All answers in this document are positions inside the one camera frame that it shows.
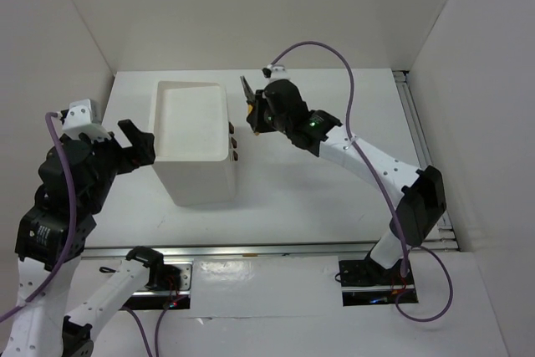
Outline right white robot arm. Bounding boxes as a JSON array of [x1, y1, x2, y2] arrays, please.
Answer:
[[241, 79, 446, 283]]

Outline aluminium rail front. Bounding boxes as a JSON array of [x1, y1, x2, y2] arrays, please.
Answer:
[[83, 240, 419, 262]]

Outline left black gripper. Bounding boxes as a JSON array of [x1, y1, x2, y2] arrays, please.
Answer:
[[81, 117, 156, 212]]

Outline aluminium rail right side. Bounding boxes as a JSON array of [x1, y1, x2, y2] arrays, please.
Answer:
[[392, 70, 459, 252]]

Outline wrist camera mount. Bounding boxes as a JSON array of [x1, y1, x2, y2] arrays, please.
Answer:
[[62, 99, 111, 142], [262, 64, 290, 82]]

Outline white drawer cabinet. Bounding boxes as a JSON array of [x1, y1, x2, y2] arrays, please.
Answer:
[[149, 81, 237, 207]]

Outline yellow black pliers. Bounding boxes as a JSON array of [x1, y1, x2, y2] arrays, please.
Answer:
[[240, 75, 258, 135]]

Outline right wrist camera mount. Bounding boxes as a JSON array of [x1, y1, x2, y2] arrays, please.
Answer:
[[262, 64, 290, 82]]

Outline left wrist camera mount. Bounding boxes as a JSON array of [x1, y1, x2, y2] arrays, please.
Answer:
[[62, 99, 111, 142]]

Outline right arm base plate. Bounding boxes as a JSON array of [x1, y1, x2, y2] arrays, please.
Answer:
[[334, 258, 418, 307]]

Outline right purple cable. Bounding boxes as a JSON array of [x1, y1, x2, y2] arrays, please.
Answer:
[[269, 41, 456, 323]]

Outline aluminium rail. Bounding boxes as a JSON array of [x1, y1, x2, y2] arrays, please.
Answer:
[[392, 70, 459, 252], [83, 240, 419, 262]]

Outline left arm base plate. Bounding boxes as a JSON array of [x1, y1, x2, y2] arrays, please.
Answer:
[[125, 262, 193, 311]]

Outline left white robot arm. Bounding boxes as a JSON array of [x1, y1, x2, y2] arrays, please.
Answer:
[[1, 113, 165, 356]]

